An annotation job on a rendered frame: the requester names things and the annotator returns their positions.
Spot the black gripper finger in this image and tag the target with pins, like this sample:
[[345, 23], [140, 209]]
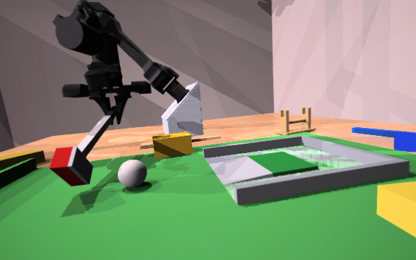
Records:
[[120, 103], [103, 102]]

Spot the red and black putter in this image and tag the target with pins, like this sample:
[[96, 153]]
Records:
[[71, 164]]

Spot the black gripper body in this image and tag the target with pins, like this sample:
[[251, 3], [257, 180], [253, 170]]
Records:
[[82, 90]]

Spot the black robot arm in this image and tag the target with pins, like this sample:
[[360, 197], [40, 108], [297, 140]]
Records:
[[93, 30]]

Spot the white golf ball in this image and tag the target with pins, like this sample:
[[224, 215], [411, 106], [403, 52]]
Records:
[[132, 173]]

